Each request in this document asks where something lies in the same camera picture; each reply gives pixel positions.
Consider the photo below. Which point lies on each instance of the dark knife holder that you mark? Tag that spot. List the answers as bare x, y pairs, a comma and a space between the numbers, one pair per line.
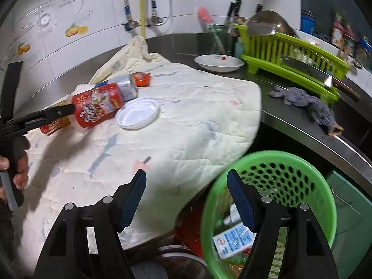
232, 37

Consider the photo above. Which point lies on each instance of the red plastic stool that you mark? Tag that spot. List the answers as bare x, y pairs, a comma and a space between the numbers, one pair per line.
191, 232

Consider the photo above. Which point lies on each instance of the metal pipe valve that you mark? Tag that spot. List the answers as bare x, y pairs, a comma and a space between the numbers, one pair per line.
155, 21
130, 25

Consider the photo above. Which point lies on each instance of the orange snack packet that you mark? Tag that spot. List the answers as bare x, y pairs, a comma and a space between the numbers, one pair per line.
142, 79

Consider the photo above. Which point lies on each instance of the green cabinet door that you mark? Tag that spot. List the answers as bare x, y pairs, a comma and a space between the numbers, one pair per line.
354, 223

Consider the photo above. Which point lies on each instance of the small dark scrap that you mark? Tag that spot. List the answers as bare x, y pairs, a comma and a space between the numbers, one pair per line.
146, 159

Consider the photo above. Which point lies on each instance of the white and blue milk carton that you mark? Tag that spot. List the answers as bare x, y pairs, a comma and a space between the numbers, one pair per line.
232, 241

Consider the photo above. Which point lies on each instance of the blue plastic container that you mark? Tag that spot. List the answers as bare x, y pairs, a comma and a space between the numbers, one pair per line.
307, 23

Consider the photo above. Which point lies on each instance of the jar with sprouting plant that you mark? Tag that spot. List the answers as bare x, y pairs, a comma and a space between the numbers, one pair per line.
349, 46
363, 55
337, 35

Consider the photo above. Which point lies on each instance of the steel spatula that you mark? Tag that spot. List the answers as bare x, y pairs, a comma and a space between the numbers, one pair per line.
261, 29

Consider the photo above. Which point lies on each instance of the grey rag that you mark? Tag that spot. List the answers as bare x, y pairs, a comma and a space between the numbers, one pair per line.
296, 97

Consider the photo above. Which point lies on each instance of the green perforated plastic basket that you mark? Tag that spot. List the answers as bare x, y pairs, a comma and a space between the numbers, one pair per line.
290, 162

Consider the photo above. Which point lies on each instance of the pink bottle brush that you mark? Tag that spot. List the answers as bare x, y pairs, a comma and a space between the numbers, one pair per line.
205, 16

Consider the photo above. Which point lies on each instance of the red gold drink carton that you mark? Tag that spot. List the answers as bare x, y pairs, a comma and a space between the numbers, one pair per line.
55, 126

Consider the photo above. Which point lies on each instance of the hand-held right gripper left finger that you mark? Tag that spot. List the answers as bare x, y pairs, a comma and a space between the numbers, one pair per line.
132, 200

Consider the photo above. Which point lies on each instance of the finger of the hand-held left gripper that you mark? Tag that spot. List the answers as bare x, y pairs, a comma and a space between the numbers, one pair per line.
55, 113

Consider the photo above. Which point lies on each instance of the round steel cooker pot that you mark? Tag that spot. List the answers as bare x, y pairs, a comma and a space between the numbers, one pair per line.
174, 255

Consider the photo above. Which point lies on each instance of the person's left hand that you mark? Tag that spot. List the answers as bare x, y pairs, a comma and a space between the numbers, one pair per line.
21, 174

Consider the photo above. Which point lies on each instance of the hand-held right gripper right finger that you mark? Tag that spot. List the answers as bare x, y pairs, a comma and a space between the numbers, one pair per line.
242, 203

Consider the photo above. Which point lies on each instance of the white plate with red print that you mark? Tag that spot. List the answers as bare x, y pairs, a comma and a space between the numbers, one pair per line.
218, 64

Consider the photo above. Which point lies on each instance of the cream quilted printed cloth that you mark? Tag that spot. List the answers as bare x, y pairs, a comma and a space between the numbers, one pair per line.
189, 122

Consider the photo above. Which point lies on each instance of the green plastic dish rack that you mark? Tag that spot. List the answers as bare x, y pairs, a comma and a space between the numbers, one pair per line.
270, 49

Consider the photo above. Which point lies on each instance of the white plastic lid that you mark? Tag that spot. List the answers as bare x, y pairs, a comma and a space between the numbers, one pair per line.
136, 114

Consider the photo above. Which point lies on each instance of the teal bottle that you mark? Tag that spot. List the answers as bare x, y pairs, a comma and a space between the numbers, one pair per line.
239, 49

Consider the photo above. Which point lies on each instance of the red printed noodle cup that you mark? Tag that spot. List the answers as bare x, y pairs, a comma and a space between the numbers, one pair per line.
98, 104

